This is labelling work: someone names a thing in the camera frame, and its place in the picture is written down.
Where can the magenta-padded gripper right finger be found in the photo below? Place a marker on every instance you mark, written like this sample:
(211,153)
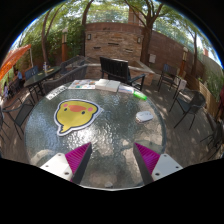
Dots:
(148,156)

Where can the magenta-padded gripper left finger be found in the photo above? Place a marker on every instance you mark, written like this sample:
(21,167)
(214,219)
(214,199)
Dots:
(77,156)

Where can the white computer mouse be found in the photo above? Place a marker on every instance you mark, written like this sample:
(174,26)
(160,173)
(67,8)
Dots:
(144,116)

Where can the yellow bird-shaped mouse pad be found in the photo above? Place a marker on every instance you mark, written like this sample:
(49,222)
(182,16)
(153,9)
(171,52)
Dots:
(76,115)

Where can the green small packet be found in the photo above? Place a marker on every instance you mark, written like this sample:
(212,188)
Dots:
(140,95)

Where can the black mesh metal chair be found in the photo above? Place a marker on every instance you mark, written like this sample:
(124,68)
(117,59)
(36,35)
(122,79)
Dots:
(23,115)
(193,100)

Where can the small pale blue booklet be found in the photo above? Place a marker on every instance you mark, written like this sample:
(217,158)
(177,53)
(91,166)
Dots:
(126,89)

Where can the colourful sticker sheet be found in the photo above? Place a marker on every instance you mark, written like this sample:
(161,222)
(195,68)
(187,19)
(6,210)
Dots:
(82,84)

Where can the white flat box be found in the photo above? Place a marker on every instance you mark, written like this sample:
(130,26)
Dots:
(101,83)
(113,86)

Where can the grey wicker chair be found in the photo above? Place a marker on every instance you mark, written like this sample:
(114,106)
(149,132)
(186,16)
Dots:
(66,78)

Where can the blue-backed folding chair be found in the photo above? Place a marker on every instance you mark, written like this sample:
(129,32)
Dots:
(170,71)

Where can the dark round side table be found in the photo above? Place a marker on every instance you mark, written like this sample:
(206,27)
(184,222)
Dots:
(41,75)

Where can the black slatted garden chair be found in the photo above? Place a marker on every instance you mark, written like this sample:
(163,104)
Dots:
(115,68)

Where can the dark chair beside side table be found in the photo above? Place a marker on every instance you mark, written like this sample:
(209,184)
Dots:
(71,61)

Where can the blue mesh chair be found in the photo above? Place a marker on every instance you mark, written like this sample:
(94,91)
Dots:
(31,71)

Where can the person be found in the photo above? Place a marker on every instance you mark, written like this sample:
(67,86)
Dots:
(18,75)
(5,90)

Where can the orange sunshade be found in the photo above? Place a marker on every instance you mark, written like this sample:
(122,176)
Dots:
(11,60)

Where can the grey wall utility box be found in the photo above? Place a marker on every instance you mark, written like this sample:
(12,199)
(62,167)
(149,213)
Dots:
(152,58)

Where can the brown lamp post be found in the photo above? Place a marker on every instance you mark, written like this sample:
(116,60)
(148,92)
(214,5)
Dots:
(64,46)
(185,61)

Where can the black wall lamp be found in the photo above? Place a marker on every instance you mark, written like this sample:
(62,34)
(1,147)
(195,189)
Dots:
(89,37)
(139,40)

